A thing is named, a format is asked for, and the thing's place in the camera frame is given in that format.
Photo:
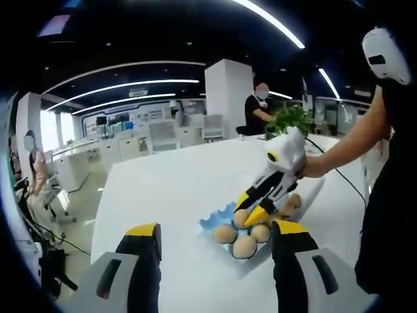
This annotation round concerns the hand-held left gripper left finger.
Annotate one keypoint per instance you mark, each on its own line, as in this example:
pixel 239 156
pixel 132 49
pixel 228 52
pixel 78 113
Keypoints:
pixel 143 277

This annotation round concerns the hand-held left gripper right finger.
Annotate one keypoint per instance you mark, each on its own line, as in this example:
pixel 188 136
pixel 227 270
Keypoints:
pixel 290 277

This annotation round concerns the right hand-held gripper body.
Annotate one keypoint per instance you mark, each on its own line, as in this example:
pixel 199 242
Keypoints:
pixel 288 153

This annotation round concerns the group of brown eggs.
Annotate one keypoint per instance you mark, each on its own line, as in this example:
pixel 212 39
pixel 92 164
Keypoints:
pixel 294 200

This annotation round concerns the single brown egg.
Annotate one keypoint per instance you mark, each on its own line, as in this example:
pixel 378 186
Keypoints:
pixel 242 249
pixel 241 217
pixel 224 234
pixel 260 233

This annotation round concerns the blue egg tray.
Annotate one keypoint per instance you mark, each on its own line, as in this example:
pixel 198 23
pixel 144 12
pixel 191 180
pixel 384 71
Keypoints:
pixel 218 218

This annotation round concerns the person's right hand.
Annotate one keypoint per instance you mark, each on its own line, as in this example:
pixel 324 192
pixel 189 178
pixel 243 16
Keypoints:
pixel 311 167

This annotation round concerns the small dark object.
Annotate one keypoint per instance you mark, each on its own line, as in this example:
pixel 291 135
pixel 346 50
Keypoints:
pixel 272 133

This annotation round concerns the green potted plant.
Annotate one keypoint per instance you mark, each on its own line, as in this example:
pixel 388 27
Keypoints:
pixel 293 119

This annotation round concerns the white mesh chair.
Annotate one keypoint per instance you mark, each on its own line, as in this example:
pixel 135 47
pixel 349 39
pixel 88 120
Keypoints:
pixel 213 127
pixel 163 135

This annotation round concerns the white square pillar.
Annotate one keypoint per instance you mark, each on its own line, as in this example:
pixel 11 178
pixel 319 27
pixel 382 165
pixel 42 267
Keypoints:
pixel 29 120
pixel 228 98

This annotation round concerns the black floor equipment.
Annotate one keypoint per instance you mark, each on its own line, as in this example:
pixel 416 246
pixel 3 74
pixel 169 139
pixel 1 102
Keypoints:
pixel 52 264

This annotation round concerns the white table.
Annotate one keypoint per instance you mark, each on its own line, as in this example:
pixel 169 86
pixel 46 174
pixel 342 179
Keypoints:
pixel 163 182

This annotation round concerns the operator in black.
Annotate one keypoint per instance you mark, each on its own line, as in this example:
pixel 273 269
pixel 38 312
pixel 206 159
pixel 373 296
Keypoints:
pixel 391 212

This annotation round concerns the long white counter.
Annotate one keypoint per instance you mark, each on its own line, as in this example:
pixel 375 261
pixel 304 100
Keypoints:
pixel 123 150

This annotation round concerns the straight ceiling light strip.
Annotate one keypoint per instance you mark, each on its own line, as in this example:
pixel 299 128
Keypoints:
pixel 270 23

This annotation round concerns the white worn device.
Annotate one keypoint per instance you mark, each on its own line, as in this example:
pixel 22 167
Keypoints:
pixel 387 52

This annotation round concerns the curved ceiling light strip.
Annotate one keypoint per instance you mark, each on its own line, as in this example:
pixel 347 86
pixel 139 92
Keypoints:
pixel 163 81

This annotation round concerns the ceiling air conditioner vent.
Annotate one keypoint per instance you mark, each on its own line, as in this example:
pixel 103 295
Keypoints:
pixel 138 93

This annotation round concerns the hanging display screen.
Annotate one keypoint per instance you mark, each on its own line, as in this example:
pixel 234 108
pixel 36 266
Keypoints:
pixel 53 25

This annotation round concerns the black wall monitor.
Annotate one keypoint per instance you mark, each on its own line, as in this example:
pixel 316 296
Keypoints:
pixel 101 120

